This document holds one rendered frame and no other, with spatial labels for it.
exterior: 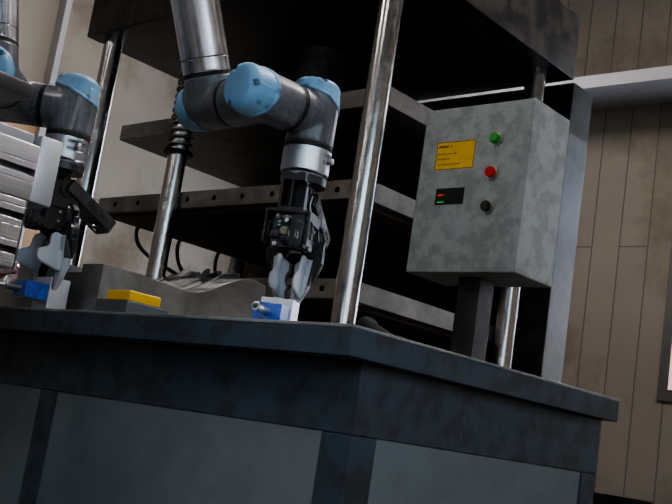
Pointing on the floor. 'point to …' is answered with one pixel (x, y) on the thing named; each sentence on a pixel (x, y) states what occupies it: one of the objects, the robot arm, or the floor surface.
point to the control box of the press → (488, 206)
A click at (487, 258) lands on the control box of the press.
